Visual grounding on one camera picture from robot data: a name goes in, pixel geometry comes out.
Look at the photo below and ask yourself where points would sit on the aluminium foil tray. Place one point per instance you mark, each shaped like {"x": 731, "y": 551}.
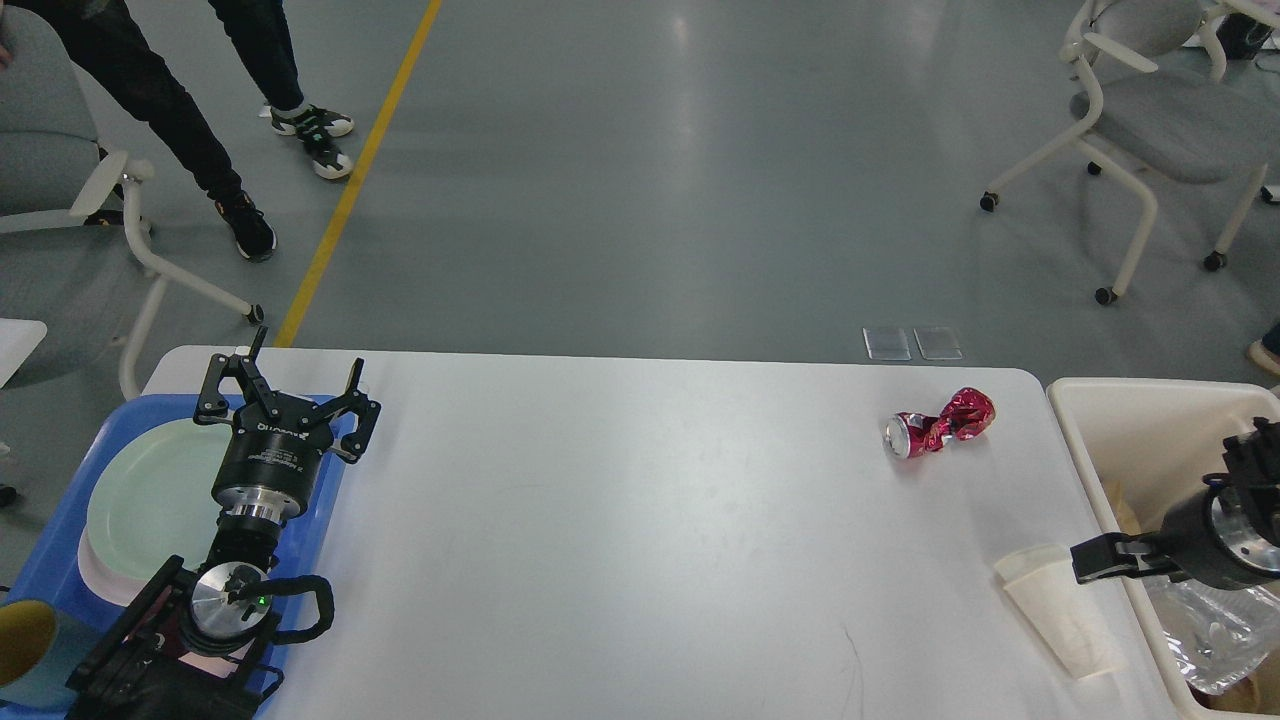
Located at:
{"x": 1216, "y": 637}

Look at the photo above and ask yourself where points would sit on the left floor outlet plate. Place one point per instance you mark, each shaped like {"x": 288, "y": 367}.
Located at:
{"x": 887, "y": 343}

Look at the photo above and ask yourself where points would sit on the blue plastic tray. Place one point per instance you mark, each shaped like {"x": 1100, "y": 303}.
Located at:
{"x": 51, "y": 572}

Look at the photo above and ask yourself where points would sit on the grey chair at left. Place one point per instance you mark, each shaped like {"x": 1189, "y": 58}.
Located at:
{"x": 75, "y": 252}

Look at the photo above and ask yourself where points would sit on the brown paper bag in bin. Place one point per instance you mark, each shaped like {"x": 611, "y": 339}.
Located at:
{"x": 1255, "y": 694}

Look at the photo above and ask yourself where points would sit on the white paper cup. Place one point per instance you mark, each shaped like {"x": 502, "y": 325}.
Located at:
{"x": 1040, "y": 580}

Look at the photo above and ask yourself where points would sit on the pink plate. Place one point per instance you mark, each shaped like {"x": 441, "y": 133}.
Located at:
{"x": 100, "y": 580}

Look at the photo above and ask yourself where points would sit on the beige plastic bin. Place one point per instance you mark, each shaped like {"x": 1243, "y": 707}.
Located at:
{"x": 1156, "y": 437}

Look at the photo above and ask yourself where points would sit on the green plate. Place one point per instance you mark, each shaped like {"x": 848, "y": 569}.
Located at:
{"x": 153, "y": 500}

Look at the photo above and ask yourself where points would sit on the standing person in black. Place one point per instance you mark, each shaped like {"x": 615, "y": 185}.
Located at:
{"x": 103, "y": 38}

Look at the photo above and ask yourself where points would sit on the right floor outlet plate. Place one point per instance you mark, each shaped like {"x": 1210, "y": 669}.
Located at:
{"x": 938, "y": 343}

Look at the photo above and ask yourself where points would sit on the brown paper bag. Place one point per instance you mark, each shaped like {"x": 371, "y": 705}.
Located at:
{"x": 1255, "y": 694}
{"x": 1126, "y": 519}

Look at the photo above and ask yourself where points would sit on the red foil wrapper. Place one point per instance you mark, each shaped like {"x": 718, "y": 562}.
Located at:
{"x": 966, "y": 415}

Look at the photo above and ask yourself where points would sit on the dark green mug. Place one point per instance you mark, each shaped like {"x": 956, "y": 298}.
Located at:
{"x": 40, "y": 648}

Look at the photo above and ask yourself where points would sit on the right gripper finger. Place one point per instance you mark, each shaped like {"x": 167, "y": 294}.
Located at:
{"x": 1120, "y": 555}

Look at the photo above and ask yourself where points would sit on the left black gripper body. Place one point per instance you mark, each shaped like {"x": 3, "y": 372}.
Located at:
{"x": 271, "y": 464}

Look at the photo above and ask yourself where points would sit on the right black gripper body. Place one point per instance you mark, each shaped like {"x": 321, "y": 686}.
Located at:
{"x": 1209, "y": 539}

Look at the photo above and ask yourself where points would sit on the white grey office chair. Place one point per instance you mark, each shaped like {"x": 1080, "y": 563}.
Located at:
{"x": 1151, "y": 77}

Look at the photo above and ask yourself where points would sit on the floor outlet plate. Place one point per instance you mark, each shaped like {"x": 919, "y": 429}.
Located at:
{"x": 887, "y": 343}
{"x": 938, "y": 343}

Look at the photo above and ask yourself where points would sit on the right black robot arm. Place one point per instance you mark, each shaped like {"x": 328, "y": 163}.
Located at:
{"x": 1252, "y": 470}

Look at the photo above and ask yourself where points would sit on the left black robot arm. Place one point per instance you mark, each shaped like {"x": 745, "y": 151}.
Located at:
{"x": 233, "y": 593}

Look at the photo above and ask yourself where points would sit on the person in dark sneakers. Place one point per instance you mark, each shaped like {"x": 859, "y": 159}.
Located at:
{"x": 260, "y": 34}

